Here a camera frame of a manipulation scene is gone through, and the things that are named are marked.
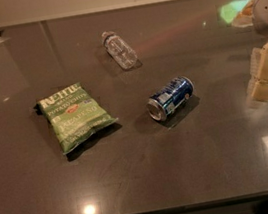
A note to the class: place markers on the clear plastic water bottle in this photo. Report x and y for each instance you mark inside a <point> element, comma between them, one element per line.
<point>119,50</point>

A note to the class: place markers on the blue soda can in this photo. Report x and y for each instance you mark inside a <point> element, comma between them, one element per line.
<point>165,102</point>

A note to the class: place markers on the green kettle chips bag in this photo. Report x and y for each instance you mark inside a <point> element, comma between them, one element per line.
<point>74,115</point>

